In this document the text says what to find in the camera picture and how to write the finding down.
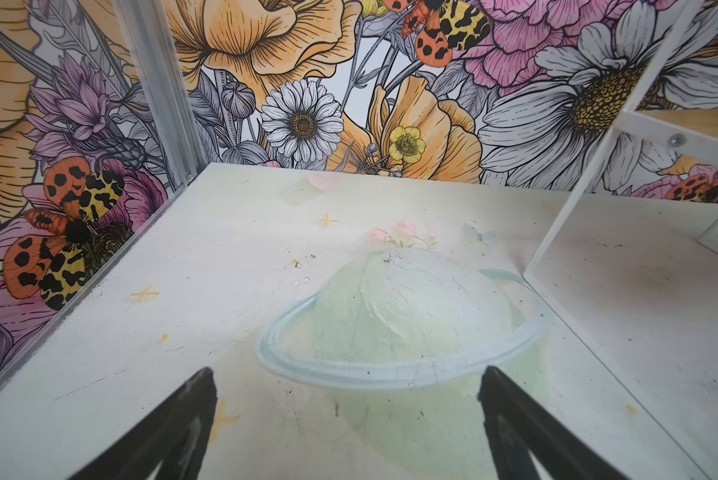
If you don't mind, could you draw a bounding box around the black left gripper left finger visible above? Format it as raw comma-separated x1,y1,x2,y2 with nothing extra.
72,367,218,479

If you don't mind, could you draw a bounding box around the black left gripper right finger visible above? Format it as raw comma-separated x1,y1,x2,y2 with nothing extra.
478,366,626,480

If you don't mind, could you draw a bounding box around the aluminium left corner post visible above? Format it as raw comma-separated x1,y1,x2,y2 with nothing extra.
114,1,206,189

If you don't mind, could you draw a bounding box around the white wooden two-tier shelf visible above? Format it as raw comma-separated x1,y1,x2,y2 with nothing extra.
526,1,718,479

